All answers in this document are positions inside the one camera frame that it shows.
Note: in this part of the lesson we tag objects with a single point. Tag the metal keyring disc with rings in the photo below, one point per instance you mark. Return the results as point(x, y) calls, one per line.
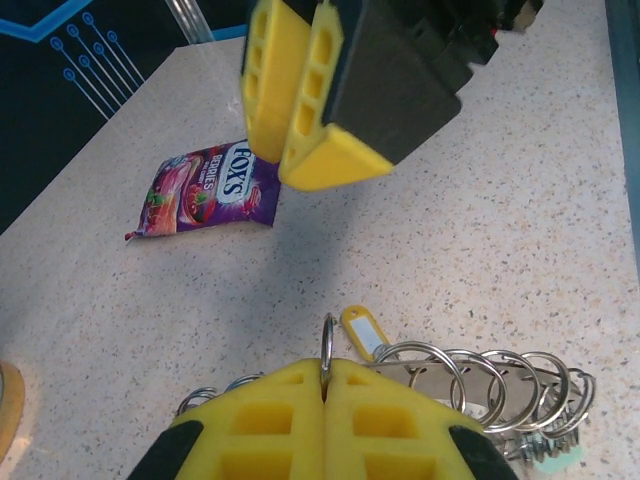
point(395, 369)

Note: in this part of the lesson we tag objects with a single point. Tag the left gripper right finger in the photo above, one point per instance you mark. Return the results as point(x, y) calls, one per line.
point(390, 430)

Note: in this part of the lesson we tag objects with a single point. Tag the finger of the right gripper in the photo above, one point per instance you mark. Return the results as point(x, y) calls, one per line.
point(272, 75)
point(380, 100)

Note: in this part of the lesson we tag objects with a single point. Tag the aluminium frame post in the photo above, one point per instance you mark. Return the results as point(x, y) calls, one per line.
point(192, 20)

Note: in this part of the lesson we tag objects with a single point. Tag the purple candy bag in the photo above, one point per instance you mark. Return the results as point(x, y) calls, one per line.
point(200, 200)

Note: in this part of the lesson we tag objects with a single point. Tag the yellow key tag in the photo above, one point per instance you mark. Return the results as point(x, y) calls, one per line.
point(367, 332)

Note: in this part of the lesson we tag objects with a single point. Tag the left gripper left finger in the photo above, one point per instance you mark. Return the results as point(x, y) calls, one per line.
point(260, 430)

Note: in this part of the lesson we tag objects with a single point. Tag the key with green tag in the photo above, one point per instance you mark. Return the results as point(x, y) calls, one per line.
point(560, 457)

